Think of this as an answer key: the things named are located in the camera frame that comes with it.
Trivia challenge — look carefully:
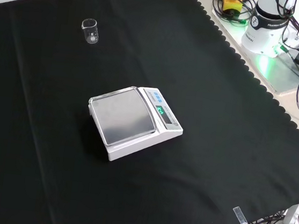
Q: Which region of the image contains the small clear glass beaker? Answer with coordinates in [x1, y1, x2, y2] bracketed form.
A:
[79, 17, 100, 46]

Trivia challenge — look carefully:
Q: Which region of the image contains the white electronic balance steel pan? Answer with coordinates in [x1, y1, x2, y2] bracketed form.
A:
[81, 80, 188, 170]

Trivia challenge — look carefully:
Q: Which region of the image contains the black cloth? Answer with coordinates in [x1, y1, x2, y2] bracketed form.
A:
[0, 0, 299, 224]

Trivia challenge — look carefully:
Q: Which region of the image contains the yellow stop button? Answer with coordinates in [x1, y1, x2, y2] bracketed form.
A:
[221, 0, 244, 16]

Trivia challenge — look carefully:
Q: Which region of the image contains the clear tape strip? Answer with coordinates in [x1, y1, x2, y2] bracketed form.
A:
[231, 205, 249, 224]

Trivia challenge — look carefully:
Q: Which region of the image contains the white table leg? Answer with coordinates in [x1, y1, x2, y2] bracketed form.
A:
[283, 202, 299, 224]

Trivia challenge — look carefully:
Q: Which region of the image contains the black stop button cable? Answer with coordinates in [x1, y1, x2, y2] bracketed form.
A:
[209, 0, 254, 25]

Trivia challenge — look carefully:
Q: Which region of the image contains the metal base plate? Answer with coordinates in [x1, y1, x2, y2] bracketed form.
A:
[203, 0, 299, 98]

